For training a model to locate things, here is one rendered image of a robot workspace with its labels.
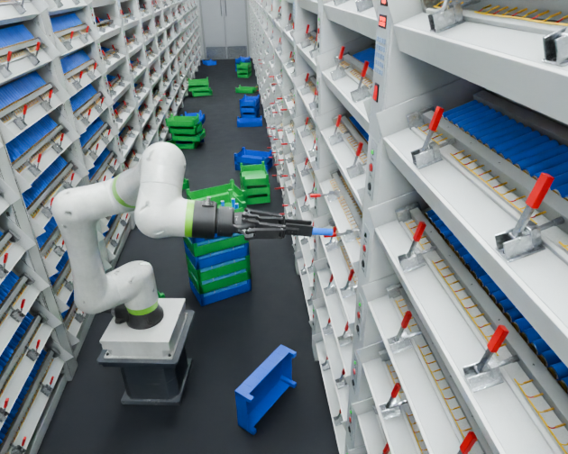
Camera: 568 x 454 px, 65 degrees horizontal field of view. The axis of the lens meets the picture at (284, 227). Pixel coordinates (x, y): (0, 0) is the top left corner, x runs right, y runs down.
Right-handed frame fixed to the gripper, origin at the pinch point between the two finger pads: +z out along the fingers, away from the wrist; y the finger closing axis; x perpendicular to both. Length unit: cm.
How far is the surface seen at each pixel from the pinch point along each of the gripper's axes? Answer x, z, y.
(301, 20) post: -40, 10, 122
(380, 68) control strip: -42.4, 7.0, -13.6
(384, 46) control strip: -46.3, 6.3, -15.2
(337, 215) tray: 7.8, 17.0, 24.5
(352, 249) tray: 7.6, 17.2, 4.3
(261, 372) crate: 82, 2, 29
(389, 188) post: -20.3, 13.6, -17.8
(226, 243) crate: 70, -14, 105
